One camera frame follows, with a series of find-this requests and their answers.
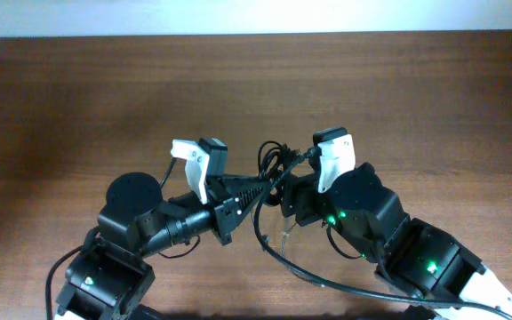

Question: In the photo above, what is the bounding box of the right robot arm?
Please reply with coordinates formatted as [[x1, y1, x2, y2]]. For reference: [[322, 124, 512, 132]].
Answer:
[[281, 163, 512, 319]]

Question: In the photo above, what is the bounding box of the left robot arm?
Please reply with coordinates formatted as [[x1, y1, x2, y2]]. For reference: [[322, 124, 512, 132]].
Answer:
[[45, 172, 270, 319]]

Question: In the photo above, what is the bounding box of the right camera black cable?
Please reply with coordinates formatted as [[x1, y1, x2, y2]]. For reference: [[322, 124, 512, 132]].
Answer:
[[252, 150, 512, 320]]

